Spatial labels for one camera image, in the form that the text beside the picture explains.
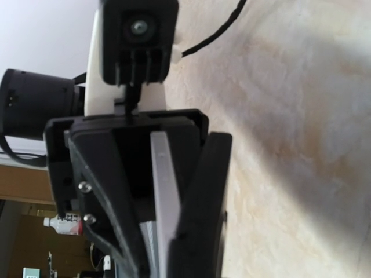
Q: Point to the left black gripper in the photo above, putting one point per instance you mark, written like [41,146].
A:
[112,154]

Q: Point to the face-up phone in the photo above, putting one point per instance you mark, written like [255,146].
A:
[166,195]

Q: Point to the black phone case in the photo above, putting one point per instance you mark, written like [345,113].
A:
[197,249]

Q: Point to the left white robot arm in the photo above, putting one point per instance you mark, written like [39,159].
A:
[29,101]

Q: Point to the white plastic bottle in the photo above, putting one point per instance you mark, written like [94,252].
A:
[71,224]

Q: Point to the front aluminium rail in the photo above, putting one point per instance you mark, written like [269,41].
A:
[149,232]

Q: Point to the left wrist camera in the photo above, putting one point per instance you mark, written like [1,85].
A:
[131,46]

